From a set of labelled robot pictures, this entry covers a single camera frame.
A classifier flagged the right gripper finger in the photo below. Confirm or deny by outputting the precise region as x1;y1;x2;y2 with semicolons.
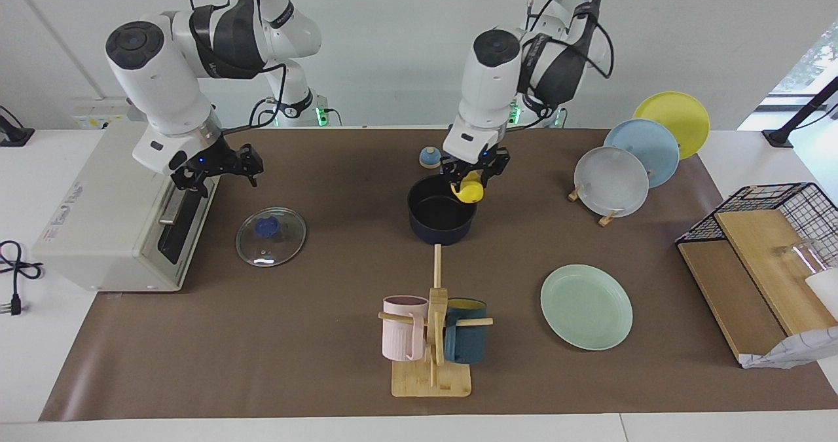
241;146;264;187
172;170;210;198

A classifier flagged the yellow plate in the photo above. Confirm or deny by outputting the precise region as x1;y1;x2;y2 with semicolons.
632;91;711;161

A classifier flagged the pale green plate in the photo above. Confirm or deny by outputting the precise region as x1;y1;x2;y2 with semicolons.
540;264;634;351

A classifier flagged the glass lid blue knob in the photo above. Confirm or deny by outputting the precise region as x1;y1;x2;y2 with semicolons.
236;207;307;268

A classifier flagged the dark teal mug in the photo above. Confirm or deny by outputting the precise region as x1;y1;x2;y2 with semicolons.
444;298;488;365

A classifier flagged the black angled stand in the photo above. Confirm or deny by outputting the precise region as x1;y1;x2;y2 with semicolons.
763;75;838;148

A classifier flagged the black power cord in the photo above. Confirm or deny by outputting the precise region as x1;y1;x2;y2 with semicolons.
0;240;44;316

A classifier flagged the wooden shelf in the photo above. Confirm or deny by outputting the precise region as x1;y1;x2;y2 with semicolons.
678;210;838;364

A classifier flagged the wooden mug tree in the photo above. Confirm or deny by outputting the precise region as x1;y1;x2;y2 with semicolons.
378;244;494;398

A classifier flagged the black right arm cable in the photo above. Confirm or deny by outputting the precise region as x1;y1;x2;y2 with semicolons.
219;62;289;135

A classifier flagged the black clamp mount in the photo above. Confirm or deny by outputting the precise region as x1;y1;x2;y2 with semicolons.
0;105;35;147

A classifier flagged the light blue plate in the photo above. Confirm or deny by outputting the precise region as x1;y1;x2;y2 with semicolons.
603;119;680;189

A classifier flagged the white outlet box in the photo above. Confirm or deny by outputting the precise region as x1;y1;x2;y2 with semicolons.
71;98;135;130

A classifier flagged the clear drinking glass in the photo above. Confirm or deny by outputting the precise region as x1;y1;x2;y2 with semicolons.
773;238;838;279

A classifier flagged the beige toaster oven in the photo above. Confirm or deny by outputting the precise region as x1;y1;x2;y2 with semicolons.
31;122;220;293

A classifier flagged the black wire basket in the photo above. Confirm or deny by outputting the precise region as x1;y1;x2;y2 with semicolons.
676;182;838;269

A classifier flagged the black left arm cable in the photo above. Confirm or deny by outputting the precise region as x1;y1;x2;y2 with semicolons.
524;0;614;130

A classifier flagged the pink ribbed mug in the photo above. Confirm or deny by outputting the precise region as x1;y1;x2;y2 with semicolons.
382;295;429;362

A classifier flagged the grey plate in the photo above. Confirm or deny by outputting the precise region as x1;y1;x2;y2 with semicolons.
574;146;650;218

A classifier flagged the white cup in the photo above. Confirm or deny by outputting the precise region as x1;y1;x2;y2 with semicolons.
805;268;838;318

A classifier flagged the dark blue saucepan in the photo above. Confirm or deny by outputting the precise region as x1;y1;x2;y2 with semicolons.
407;175;479;246

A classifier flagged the brown table mat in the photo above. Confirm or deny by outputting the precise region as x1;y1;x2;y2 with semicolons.
39;128;838;422

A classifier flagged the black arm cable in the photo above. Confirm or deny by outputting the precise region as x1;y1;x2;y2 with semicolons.
219;62;289;135
524;0;614;130

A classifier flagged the wooden plate rack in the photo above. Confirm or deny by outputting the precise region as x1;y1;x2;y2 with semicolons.
567;180;619;227

